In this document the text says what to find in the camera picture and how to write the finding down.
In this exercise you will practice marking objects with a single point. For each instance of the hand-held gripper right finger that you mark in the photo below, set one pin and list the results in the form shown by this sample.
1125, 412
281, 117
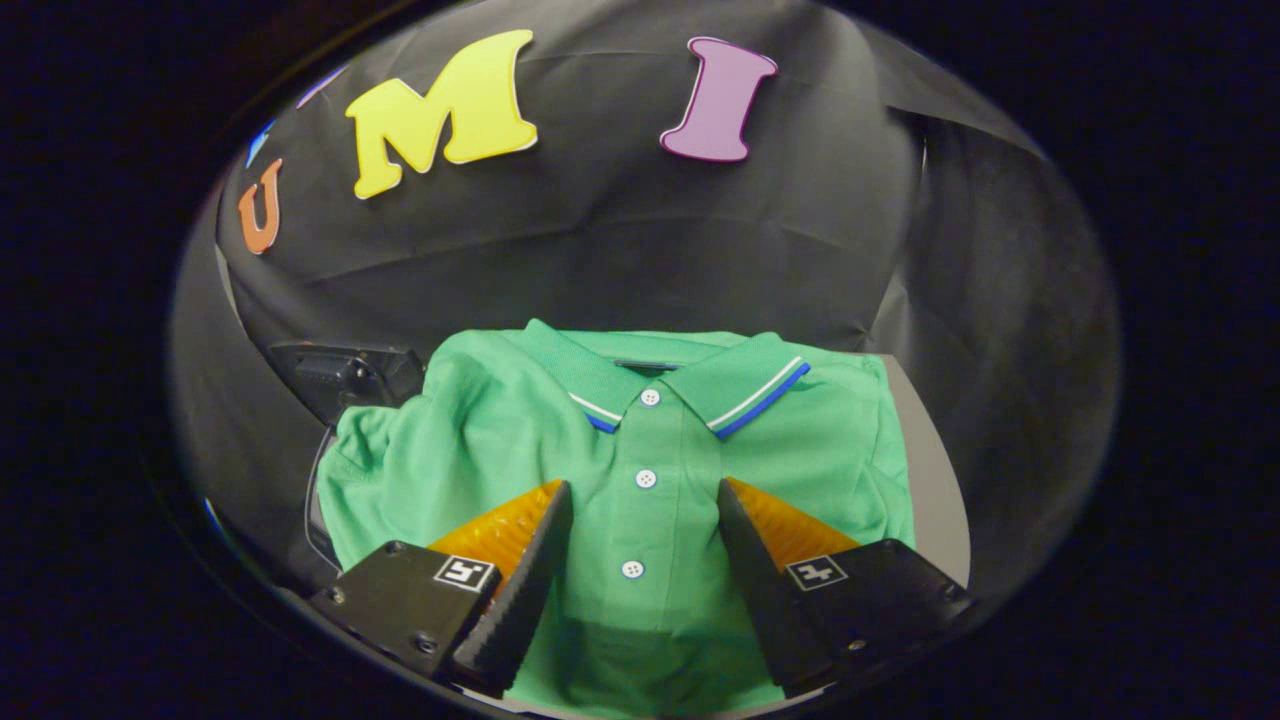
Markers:
765, 590

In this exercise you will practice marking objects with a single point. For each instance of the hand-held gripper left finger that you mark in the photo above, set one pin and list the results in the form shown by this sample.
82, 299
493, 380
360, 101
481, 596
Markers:
520, 590

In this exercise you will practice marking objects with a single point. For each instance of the green polo shirt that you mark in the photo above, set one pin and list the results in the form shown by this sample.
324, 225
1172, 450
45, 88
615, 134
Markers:
640, 440

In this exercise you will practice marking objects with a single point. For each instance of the beige cabinet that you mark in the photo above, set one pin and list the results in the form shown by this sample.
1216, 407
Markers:
935, 500

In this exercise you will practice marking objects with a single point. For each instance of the black backdrop cloth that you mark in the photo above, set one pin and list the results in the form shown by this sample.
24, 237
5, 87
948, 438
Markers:
600, 250

